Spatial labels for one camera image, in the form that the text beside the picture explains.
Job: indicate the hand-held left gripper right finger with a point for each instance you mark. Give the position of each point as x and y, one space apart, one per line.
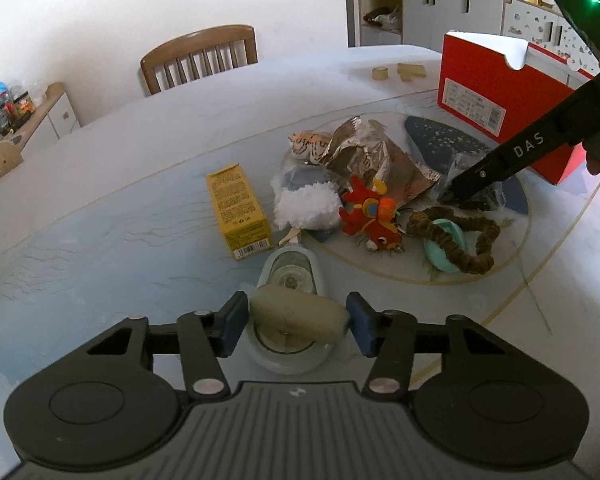
359 327

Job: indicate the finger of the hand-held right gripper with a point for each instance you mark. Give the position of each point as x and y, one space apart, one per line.
475 180

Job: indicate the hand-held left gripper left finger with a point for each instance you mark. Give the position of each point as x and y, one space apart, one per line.
234 322

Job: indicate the dark clear plastic bag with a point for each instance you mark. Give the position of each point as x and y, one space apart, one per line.
480 191

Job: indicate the beige sponge roll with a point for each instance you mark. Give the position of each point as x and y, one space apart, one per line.
295 316

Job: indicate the white round-window dispenser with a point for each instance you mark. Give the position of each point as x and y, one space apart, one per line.
286 272

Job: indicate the red shoe box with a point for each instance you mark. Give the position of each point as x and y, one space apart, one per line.
500 85

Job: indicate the silver foil snack bag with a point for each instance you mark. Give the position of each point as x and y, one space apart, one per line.
375 155

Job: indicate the brown fuzzy scrunchie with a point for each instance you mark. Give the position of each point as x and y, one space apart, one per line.
460 242

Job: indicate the teal round dish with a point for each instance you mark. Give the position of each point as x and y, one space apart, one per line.
442 252

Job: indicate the red dragon plush toy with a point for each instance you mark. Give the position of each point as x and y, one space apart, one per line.
374 216

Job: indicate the yellow carton box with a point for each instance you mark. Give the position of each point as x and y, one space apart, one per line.
238 210

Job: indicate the angular wooden block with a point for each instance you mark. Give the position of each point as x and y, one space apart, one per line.
410 71

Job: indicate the white fluffy pompom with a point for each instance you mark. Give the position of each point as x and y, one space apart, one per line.
306 205

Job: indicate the round wooden block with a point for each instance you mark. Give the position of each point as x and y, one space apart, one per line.
380 74

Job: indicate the tiger plush toy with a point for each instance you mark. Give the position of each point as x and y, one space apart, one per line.
307 142

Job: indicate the wooden slat-back chair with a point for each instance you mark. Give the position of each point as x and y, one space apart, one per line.
200 57

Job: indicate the white wooden sideboard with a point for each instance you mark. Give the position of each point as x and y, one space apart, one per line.
50 117

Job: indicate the pile of colourful toys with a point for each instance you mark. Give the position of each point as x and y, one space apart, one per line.
2 105

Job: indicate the grey wall cabinet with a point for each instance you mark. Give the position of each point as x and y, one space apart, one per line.
475 5

